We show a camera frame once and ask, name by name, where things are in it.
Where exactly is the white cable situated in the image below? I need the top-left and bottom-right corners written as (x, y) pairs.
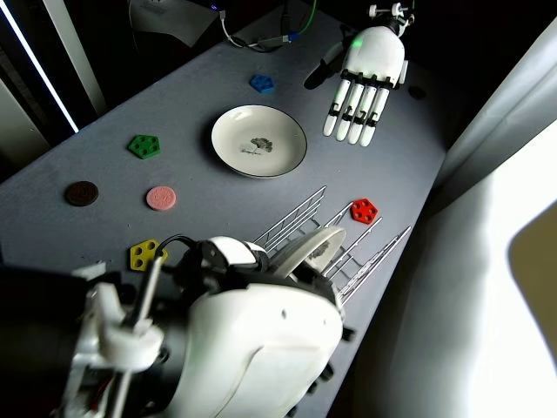
top-left (219, 11), bottom-right (291, 54)

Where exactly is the wire dish rack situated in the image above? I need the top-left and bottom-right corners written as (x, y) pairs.
top-left (252, 185), bottom-right (413, 307)

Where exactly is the pink round disc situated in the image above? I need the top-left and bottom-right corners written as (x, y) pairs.
top-left (145, 185), bottom-right (178, 212)

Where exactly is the yellow pentagon block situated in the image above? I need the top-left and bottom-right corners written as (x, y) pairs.
top-left (129, 239), bottom-right (170, 272)

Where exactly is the white plate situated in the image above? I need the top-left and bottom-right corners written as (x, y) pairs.
top-left (269, 226), bottom-right (348, 280)
top-left (211, 104), bottom-right (308, 179)

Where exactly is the blue pentagon block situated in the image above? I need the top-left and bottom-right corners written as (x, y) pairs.
top-left (249, 73), bottom-right (276, 94)

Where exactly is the red pentagon block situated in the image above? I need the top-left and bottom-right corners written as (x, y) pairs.
top-left (350, 198), bottom-right (379, 226)

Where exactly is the brown round disc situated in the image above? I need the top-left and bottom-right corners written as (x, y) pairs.
top-left (64, 180), bottom-right (99, 206)

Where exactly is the white paper sheet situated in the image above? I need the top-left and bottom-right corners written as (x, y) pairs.
top-left (128, 0), bottom-right (218, 48)

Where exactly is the white backdrop sheet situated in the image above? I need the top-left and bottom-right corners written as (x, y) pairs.
top-left (343, 17), bottom-right (557, 418)

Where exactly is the bright light strip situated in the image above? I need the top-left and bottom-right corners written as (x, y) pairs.
top-left (0, 3), bottom-right (79, 134)

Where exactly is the green cable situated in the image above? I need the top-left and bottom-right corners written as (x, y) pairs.
top-left (289, 0), bottom-right (319, 43)

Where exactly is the green pentagon block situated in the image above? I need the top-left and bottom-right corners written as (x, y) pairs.
top-left (128, 134), bottom-right (161, 160)

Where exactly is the beige board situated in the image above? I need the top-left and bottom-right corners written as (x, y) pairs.
top-left (507, 204), bottom-right (557, 362)

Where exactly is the white plate, tree print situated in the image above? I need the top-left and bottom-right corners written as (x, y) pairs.
top-left (211, 104), bottom-right (308, 179)

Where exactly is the white frame post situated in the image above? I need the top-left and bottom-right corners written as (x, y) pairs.
top-left (42, 0), bottom-right (108, 115)

